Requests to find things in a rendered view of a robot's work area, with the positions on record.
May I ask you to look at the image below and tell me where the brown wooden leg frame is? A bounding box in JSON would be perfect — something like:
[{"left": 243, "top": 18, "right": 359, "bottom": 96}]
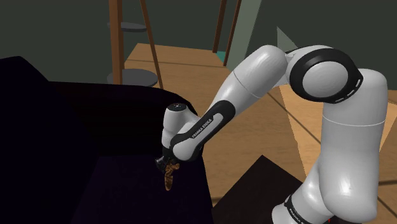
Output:
[{"left": 212, "top": 0, "right": 243, "bottom": 67}]

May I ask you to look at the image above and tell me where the orange brown patterned toy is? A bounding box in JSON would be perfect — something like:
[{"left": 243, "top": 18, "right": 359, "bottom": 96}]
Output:
[{"left": 163, "top": 162, "right": 181, "bottom": 192}]

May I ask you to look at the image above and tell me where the black robot stand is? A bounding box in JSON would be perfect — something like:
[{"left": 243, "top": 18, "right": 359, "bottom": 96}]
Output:
[{"left": 211, "top": 154, "right": 362, "bottom": 224}]

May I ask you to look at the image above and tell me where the wooden stand with grey shelves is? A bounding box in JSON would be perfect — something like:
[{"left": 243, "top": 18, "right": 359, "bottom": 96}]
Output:
[{"left": 106, "top": 0, "right": 165, "bottom": 90}]

